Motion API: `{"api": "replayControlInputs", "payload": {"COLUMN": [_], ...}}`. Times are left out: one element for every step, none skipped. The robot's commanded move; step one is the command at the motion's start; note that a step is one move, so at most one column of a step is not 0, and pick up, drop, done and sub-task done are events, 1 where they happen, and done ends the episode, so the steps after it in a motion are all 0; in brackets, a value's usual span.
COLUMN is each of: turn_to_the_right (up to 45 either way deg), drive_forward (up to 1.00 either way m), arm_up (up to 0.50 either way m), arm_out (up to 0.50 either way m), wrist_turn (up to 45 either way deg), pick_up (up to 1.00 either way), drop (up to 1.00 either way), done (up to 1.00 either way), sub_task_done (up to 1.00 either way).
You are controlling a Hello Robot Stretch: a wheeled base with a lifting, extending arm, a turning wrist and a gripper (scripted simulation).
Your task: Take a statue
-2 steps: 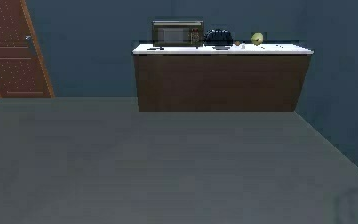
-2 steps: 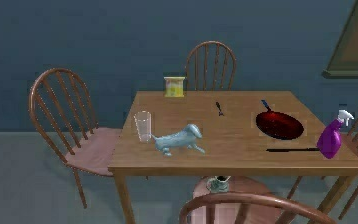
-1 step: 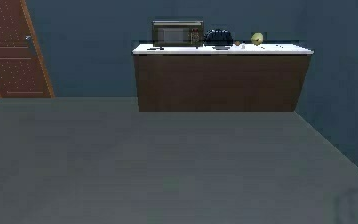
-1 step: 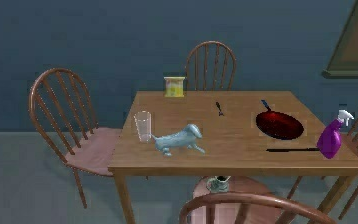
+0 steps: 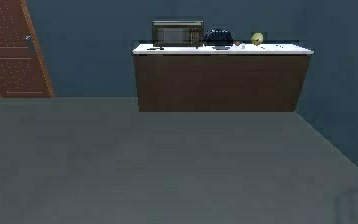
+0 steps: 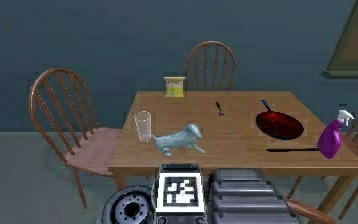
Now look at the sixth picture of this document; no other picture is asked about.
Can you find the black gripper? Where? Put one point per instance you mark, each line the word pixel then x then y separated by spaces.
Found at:
pixel 130 208

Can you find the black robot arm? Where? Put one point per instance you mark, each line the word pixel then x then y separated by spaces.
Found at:
pixel 240 196

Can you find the pale blue dog statue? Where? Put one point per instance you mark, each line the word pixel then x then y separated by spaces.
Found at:
pixel 178 138

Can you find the clear drinking glass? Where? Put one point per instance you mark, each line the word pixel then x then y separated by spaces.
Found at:
pixel 142 126

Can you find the wooden table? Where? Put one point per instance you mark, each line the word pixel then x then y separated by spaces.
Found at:
pixel 227 140

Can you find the yellow box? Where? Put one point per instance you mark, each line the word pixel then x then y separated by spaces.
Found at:
pixel 174 87

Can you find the black fork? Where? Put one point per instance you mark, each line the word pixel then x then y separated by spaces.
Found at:
pixel 219 109

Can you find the red frying pan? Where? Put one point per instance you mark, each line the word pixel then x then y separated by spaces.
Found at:
pixel 279 125

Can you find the black knife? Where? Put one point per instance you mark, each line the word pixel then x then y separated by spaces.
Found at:
pixel 292 150

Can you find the purple spray bottle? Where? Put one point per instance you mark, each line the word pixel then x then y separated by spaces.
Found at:
pixel 332 138

